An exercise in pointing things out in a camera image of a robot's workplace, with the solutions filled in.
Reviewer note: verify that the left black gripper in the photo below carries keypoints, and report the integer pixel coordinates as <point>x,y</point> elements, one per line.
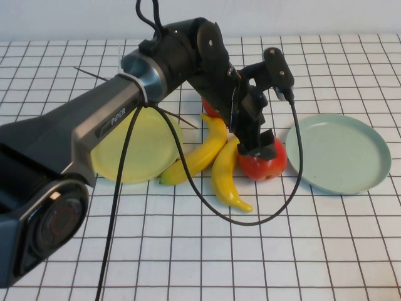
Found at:
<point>250,119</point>

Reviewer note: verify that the red apple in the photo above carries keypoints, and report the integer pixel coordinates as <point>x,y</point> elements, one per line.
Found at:
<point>266,167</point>
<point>210,109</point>

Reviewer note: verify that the yellow banana green tip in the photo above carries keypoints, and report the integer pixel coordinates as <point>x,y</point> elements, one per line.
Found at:
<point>200,153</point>

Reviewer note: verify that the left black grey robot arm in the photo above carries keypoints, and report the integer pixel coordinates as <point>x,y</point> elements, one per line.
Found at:
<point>62,125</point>

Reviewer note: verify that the light blue round plate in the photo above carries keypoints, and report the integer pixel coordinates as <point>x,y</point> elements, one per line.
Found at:
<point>338,153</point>

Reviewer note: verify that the yellow round plate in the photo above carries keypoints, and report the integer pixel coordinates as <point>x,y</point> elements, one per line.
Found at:
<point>147,147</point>

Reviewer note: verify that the thin black zip tie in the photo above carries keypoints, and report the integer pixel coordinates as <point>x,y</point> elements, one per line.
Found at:
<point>91,72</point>
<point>180,119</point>

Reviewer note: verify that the white zip tie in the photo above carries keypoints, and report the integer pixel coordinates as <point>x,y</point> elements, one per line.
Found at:
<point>139,86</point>

